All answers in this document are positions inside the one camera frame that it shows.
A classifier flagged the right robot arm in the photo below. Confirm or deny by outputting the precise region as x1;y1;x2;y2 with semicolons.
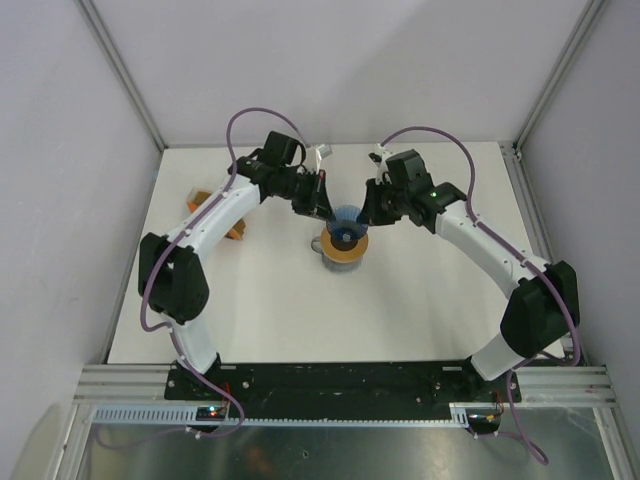
358;145;579;401

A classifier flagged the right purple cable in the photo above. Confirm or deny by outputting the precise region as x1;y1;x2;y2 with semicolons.
379;125;583;466

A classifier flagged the clear glass server jug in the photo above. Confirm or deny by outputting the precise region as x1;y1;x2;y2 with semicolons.
311;236;368;273

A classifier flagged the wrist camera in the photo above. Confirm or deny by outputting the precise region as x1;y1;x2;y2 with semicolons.
369;144;393;185
303;144;332;173

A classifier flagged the right aluminium frame post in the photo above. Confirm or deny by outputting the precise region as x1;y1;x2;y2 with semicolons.
512;0;611;154

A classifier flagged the blue cone dripper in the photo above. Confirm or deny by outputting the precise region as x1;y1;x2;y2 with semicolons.
326;205;368;251

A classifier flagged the purple cable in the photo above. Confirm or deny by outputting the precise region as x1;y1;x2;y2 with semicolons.
379;125;583;466
139;106;318;441

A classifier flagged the wooden dripper holder ring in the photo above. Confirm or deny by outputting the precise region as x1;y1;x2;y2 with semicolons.
319;228;370;264

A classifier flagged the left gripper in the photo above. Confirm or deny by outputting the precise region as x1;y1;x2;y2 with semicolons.
278;169;336;224

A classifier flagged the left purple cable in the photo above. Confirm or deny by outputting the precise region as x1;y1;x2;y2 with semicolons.
139;106;318;441

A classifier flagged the aluminium frame post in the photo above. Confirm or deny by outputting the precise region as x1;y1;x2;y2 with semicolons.
512;0;611;154
75;0;167;152

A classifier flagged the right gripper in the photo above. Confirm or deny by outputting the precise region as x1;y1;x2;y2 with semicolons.
358;178;410;227

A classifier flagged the grey cable duct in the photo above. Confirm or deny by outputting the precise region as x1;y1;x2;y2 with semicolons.
89;403;473;427

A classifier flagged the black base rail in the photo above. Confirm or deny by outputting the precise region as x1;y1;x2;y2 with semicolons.
164;360;521;421

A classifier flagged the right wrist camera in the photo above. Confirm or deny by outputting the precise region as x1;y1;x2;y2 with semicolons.
369;144;393;185

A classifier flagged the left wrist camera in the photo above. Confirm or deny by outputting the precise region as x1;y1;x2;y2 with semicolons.
303;144;332;173

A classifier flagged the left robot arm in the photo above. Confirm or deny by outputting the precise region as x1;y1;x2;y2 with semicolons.
138;131;334;400

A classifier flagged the orange coffee filter box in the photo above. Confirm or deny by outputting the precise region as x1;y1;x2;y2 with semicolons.
186;188;246;240

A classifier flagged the left aluminium frame post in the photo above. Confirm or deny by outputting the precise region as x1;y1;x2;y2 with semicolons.
75;0;167;152

